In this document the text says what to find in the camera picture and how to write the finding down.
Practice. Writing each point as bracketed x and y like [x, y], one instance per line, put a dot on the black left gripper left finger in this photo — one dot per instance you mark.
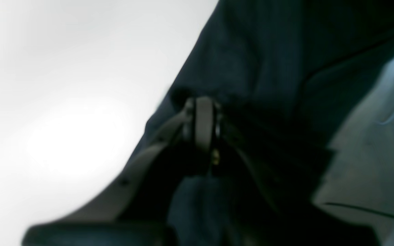
[132, 210]

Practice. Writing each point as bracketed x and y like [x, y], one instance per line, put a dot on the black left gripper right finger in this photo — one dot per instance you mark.
[273, 182]

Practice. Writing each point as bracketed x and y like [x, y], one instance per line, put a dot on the dark navy long-sleeve shirt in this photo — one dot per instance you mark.
[286, 68]

